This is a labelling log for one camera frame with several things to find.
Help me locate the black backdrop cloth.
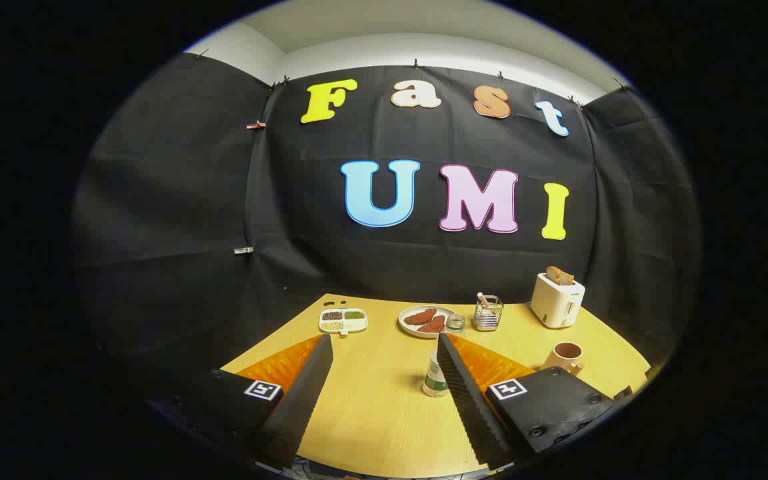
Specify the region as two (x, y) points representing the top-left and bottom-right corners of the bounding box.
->
(71, 52), (701, 374)

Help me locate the clear plastic bottle green label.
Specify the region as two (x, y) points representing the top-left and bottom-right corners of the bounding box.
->
(423, 350), (451, 399)

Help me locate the white round plate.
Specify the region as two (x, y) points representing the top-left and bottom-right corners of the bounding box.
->
(398, 305), (459, 339)

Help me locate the cream cup with wooden handle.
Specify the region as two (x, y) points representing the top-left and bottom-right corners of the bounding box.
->
(543, 341), (586, 377)

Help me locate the white divided tray with beans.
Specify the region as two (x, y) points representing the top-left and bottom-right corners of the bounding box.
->
(319, 307), (369, 336)

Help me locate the wooden table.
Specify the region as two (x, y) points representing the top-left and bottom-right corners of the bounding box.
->
(221, 293), (653, 479)

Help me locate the wire mesh holder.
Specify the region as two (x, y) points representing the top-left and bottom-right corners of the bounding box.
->
(474, 295), (505, 332)

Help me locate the white toaster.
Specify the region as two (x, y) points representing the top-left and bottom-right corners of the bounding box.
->
(529, 272), (586, 329)

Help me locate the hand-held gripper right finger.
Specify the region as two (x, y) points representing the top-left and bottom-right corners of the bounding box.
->
(436, 332), (635, 471)

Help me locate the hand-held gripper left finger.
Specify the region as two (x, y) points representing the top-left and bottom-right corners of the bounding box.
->
(151, 333), (335, 471)

